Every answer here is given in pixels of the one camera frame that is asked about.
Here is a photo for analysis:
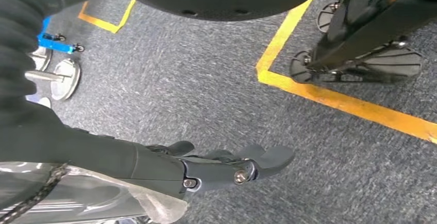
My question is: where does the blue metal shelf rack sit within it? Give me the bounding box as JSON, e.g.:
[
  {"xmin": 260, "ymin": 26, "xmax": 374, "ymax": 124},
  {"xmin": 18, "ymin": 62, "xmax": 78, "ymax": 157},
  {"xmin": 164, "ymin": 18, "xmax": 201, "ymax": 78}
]
[{"xmin": 37, "ymin": 16, "xmax": 85, "ymax": 54}]

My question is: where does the glossy grey robot shell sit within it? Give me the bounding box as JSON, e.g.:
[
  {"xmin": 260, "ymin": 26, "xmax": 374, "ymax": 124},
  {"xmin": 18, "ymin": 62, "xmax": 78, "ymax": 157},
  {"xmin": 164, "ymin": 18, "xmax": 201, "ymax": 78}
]
[{"xmin": 0, "ymin": 162, "xmax": 189, "ymax": 224}]

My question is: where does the chrome round stanchion base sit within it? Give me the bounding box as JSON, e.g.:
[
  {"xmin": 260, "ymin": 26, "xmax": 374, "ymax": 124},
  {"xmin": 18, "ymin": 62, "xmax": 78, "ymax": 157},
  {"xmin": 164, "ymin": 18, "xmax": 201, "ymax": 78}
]
[
  {"xmin": 50, "ymin": 58, "xmax": 81, "ymax": 101},
  {"xmin": 28, "ymin": 46, "xmax": 54, "ymax": 72}
]

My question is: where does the yellow floor tape square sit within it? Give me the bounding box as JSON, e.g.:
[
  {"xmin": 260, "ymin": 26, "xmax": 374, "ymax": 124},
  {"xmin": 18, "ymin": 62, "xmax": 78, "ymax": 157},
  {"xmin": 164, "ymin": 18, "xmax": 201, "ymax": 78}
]
[{"xmin": 77, "ymin": 0, "xmax": 137, "ymax": 34}]

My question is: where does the black robot leg with foot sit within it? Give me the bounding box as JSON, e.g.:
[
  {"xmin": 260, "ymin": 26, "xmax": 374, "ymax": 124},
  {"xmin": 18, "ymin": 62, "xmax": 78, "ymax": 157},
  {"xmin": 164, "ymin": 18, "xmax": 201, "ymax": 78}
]
[{"xmin": 289, "ymin": 0, "xmax": 437, "ymax": 84}]

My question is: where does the braided black cable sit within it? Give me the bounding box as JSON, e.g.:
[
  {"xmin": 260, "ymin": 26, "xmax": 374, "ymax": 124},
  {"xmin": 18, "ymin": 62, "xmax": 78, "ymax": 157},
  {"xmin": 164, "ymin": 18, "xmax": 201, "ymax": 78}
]
[{"xmin": 0, "ymin": 163, "xmax": 69, "ymax": 224}]

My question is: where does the chrome stanchion post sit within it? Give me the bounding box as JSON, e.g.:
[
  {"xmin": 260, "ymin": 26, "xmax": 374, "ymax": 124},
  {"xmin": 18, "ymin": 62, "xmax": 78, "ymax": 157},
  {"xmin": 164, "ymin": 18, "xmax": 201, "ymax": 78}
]
[{"xmin": 25, "ymin": 71, "xmax": 65, "ymax": 82}]

